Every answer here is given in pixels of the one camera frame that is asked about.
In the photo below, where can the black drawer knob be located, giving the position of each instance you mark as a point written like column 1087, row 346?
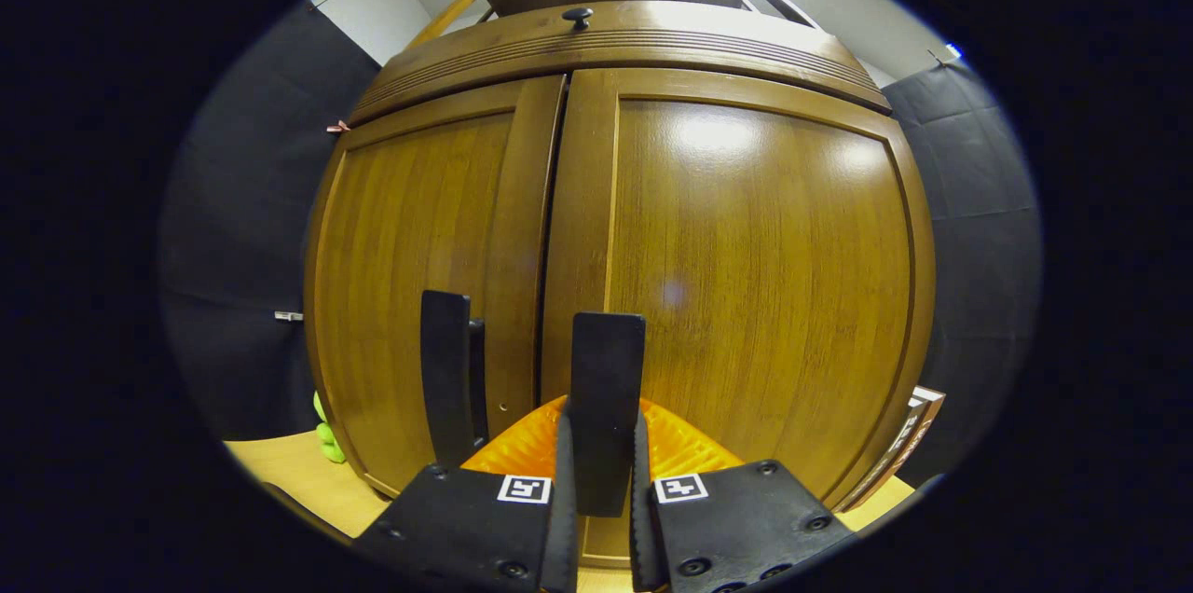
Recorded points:
column 577, row 16

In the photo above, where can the dark spine book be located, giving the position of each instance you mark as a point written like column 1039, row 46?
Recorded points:
column 904, row 444

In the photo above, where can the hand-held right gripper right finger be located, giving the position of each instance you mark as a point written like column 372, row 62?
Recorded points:
column 641, row 537

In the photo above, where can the black backdrop cloth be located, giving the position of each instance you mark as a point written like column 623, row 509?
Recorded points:
column 242, row 229
column 979, row 248

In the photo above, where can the wooden cabinet door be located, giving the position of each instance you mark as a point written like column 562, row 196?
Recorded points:
column 410, row 276
column 764, row 276

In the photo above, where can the green toy frog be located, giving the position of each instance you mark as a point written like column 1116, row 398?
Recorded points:
column 329, row 439

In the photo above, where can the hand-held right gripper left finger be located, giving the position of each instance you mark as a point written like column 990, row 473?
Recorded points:
column 564, row 537

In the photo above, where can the white clip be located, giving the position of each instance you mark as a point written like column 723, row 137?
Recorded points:
column 289, row 316

